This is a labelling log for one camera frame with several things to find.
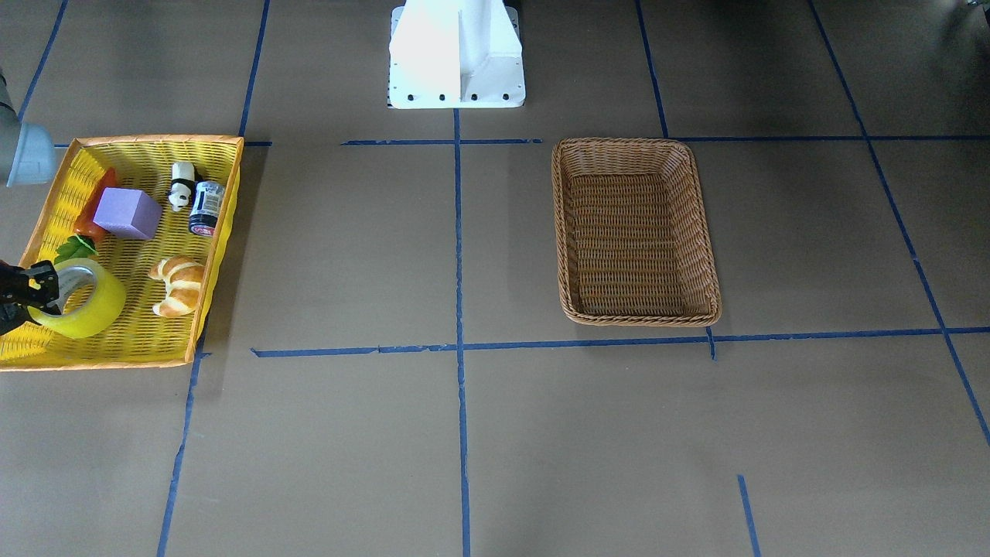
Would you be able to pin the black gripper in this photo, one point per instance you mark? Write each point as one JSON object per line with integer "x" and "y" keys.
{"x": 17, "y": 287}

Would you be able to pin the yellow tape roll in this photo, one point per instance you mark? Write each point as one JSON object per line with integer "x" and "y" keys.
{"x": 90, "y": 299}

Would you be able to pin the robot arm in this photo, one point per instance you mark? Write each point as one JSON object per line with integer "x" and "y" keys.
{"x": 27, "y": 159}

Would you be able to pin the yellow plastic basket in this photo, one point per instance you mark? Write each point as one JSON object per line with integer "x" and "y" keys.
{"x": 137, "y": 338}

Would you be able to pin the brown wicker basket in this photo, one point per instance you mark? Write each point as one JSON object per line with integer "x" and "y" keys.
{"x": 632, "y": 240}

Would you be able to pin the orange toy carrot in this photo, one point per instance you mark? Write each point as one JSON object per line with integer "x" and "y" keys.
{"x": 87, "y": 234}

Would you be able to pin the purple foam cube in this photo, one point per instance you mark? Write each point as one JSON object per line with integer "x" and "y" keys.
{"x": 129, "y": 213}

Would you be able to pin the toy croissant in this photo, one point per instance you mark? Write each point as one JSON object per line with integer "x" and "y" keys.
{"x": 183, "y": 279}

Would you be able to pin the toy panda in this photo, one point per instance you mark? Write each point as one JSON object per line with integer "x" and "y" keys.
{"x": 182, "y": 185}

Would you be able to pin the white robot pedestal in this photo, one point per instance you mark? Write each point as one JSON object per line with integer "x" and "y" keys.
{"x": 456, "y": 55}

